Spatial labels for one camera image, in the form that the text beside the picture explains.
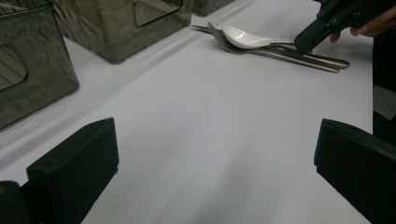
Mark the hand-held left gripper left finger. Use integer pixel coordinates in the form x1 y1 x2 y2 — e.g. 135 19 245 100
26 117 120 224

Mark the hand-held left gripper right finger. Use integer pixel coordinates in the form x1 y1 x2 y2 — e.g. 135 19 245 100
313 119 396 224

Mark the metal knife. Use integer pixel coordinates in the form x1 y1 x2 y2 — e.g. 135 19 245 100
190 24 351 70

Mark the white ceramic spoon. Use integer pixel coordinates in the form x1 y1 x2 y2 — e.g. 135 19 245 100
221 24 296 50

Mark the metal fork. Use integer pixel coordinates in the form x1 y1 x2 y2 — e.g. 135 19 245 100
206 21 341 75

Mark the smoky clear plastic bin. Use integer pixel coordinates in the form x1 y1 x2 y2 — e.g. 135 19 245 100
191 0 236 17
0 0 80 133
50 0 194 65

